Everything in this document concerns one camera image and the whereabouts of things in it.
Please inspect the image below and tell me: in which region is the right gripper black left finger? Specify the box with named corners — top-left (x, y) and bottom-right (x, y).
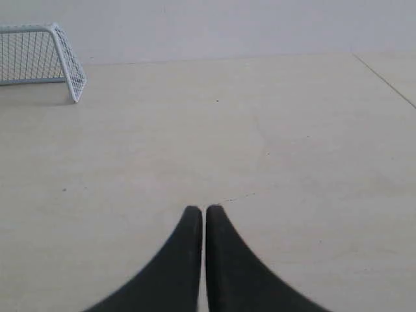
top-left (88, 206), bottom-right (203, 311)

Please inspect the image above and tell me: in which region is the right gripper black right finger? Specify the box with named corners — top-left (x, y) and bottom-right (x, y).
top-left (205, 205), bottom-right (327, 311)

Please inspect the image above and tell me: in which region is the small white soccer goal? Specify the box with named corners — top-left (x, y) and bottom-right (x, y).
top-left (1, 23), bottom-right (87, 103)

